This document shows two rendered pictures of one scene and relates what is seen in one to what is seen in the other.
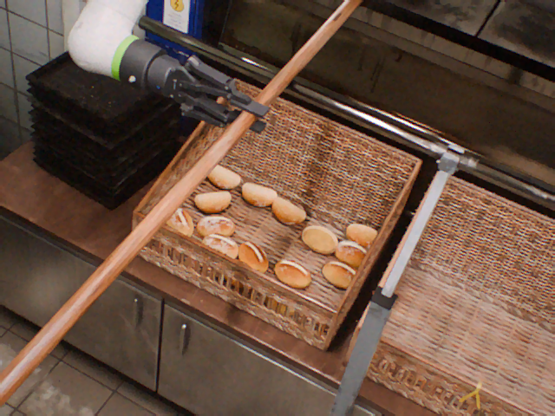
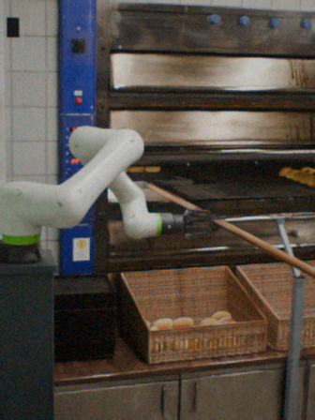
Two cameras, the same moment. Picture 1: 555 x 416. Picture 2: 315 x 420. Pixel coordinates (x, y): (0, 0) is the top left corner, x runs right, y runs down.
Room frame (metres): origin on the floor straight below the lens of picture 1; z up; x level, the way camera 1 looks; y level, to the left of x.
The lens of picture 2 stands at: (-0.98, 2.05, 1.81)
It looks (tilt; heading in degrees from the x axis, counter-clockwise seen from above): 12 degrees down; 323
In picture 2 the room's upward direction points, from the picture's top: 1 degrees clockwise
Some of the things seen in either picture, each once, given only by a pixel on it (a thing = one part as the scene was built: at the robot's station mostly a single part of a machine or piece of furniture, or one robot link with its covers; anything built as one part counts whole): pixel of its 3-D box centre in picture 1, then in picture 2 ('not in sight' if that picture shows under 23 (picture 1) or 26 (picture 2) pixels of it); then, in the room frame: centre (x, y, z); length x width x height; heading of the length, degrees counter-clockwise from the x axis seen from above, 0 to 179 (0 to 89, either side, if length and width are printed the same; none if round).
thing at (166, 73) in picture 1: (178, 81); (182, 223); (1.24, 0.24, 1.19); 0.09 x 0.07 x 0.08; 71
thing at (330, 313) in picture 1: (277, 206); (190, 310); (1.44, 0.00, 0.72); 0.56 x 0.49 x 0.28; 71
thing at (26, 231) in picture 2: not in sight; (23, 211); (1.06, 1.03, 1.36); 0.16 x 0.13 x 0.19; 26
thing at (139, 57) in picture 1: (146, 66); (164, 224); (1.27, 0.31, 1.19); 0.12 x 0.06 x 0.09; 161
